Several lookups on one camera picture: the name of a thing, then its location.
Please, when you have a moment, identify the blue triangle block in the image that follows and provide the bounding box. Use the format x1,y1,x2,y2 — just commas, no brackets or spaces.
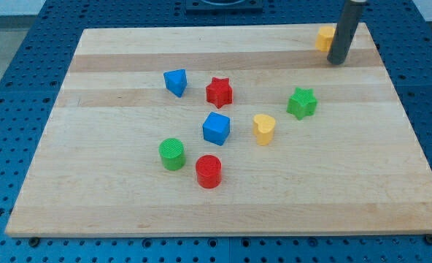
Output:
163,69,188,97

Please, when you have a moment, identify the red cylinder block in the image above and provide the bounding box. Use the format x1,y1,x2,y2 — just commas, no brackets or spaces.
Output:
195,155,222,188

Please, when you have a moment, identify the green star block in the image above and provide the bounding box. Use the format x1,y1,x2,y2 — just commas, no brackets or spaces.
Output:
286,87,317,120

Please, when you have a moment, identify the wooden board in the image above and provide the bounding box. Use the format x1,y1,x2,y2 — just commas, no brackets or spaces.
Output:
6,23,432,238

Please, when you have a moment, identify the yellow heart block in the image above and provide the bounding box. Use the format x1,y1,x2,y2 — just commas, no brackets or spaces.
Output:
252,114,276,146

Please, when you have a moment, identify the yellow block at back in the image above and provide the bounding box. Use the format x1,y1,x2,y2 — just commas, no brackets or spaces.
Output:
315,26,336,52

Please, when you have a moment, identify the blue cube block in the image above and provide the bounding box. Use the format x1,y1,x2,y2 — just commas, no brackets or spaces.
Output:
202,112,231,146

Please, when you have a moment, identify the red star block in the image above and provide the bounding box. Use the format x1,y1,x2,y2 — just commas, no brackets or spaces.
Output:
206,77,233,109

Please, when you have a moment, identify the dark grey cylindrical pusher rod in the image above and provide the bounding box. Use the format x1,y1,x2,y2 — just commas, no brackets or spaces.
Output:
327,0,368,65

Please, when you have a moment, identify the green cylinder block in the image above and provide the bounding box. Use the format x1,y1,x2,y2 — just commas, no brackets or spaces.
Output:
158,137,186,171

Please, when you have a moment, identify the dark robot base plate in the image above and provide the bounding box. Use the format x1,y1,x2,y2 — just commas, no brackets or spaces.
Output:
185,0,263,13

